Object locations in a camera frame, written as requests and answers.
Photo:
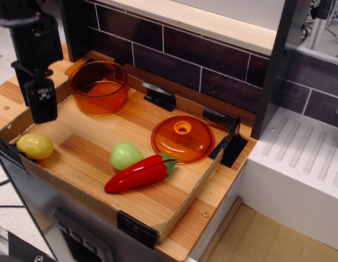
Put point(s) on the orange transparent pot lid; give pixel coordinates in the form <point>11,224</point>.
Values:
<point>183,137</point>

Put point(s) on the toy oven front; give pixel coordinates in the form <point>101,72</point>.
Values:
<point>72,232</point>

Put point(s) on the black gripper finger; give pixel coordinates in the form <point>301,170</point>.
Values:
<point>23,78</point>
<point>41,99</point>

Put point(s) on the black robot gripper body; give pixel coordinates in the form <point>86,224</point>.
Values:
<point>35,37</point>

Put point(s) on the black caster wheel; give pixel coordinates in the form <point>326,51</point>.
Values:
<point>4,5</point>

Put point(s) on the dark grey vertical post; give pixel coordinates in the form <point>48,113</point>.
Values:
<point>288,37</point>

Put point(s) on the red plastic chili pepper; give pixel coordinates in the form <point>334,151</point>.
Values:
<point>147,171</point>

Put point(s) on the green plastic pear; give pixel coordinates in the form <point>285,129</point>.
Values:
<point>124,155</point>

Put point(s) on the cardboard fence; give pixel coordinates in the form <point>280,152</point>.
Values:
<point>179,208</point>

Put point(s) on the yellow plastic potato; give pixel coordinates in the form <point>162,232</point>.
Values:
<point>35,146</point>

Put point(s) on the orange transparent pot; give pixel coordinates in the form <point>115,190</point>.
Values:
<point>99,87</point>

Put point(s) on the white drying rack sink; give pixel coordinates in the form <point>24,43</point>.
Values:
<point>291,176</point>

